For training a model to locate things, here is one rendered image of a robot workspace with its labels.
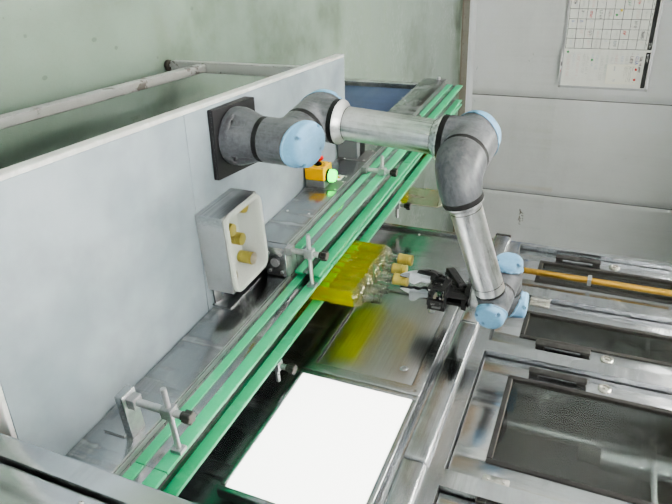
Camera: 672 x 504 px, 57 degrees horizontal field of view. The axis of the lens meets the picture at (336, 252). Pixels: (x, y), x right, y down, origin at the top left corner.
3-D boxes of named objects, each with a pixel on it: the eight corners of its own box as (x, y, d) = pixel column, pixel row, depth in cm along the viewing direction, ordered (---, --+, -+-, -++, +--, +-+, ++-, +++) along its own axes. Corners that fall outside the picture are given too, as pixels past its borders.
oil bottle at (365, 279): (303, 287, 189) (369, 299, 181) (302, 271, 186) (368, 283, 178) (311, 277, 193) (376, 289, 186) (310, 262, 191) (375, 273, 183)
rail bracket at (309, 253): (288, 284, 177) (327, 292, 173) (282, 233, 169) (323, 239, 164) (292, 279, 180) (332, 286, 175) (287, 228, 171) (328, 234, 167)
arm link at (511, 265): (517, 279, 155) (514, 311, 161) (528, 252, 162) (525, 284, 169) (486, 272, 158) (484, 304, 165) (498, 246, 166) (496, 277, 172)
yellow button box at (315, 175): (304, 186, 209) (324, 188, 206) (302, 165, 205) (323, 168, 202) (313, 178, 214) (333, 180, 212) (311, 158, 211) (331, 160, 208)
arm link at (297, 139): (250, 129, 149) (298, 135, 143) (278, 105, 158) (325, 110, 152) (260, 172, 157) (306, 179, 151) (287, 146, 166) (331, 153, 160)
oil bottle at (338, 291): (295, 296, 184) (362, 310, 177) (293, 280, 182) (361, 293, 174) (303, 286, 189) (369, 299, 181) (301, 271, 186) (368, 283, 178)
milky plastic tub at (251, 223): (209, 290, 164) (238, 296, 161) (195, 215, 153) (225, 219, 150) (243, 258, 178) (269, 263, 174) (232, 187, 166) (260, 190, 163)
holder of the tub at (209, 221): (211, 306, 167) (236, 311, 164) (194, 215, 153) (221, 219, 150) (244, 273, 180) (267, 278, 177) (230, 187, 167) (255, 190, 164)
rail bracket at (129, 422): (105, 437, 130) (195, 467, 122) (85, 376, 122) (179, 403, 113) (121, 421, 134) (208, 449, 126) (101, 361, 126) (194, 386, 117)
